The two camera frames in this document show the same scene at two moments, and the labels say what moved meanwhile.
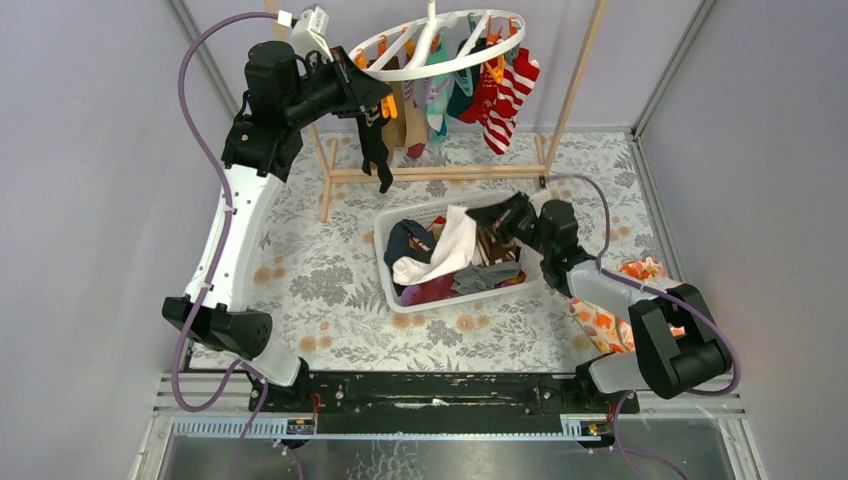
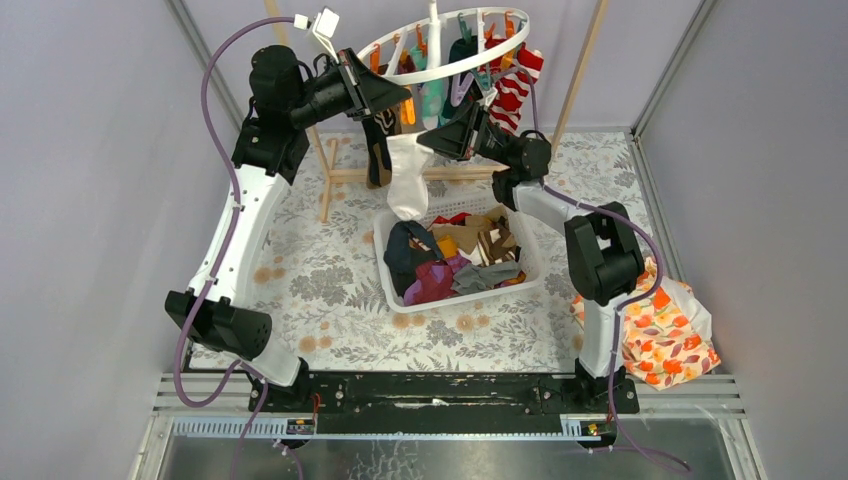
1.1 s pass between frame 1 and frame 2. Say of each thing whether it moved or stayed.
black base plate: stayed
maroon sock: stayed
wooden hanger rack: stayed
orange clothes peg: moved
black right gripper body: moved
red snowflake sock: moved
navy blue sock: stayed
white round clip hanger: moved
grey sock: stayed
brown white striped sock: stayed
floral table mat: stayed
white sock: moved
